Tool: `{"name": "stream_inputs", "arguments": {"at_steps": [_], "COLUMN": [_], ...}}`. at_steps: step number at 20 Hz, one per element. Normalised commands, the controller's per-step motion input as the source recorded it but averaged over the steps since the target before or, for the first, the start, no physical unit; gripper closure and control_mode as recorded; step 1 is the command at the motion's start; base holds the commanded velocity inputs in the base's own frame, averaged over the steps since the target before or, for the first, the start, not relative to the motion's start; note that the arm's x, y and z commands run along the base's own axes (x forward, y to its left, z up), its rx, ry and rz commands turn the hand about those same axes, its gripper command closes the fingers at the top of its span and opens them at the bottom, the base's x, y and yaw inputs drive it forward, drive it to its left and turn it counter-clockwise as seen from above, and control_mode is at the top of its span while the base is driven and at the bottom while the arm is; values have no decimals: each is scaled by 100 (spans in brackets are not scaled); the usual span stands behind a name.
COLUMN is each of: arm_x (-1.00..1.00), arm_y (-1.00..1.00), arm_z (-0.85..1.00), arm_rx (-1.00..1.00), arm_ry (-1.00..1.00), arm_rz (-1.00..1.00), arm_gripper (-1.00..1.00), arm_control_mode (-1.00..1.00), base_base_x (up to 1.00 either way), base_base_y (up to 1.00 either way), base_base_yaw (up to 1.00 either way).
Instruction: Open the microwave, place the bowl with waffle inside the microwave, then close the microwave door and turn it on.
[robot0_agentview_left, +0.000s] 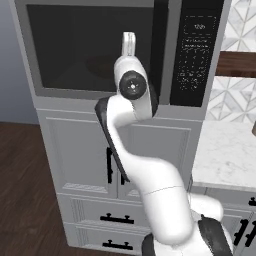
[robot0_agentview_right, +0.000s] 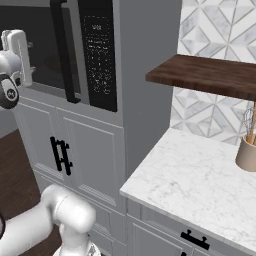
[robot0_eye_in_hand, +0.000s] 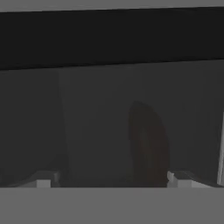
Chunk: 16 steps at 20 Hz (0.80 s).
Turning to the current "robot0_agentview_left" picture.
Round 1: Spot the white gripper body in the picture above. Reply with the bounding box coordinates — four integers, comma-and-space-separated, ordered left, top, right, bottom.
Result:
121, 31, 137, 57

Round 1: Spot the microwave door with dark window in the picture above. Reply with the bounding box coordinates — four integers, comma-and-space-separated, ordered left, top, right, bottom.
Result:
14, 0, 172, 102

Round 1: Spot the grey black microwave oven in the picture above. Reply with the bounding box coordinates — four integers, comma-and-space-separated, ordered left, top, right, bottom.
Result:
14, 0, 232, 108

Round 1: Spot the grey counter cupboard door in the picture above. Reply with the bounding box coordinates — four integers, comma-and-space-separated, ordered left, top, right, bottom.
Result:
219, 207, 256, 256

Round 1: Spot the grey counter drawer front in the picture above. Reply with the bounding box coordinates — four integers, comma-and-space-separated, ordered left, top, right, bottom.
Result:
204, 187, 256, 210

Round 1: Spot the brown wooden wall shelf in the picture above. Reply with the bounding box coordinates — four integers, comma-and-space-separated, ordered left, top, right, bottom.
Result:
214, 50, 256, 79

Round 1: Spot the grey tall cabinet frame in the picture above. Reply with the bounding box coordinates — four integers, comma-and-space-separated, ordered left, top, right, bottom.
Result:
8, 0, 234, 254

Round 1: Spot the black counter cupboard handle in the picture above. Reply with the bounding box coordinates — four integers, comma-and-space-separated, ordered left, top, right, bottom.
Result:
244, 221, 256, 248
233, 218, 250, 247

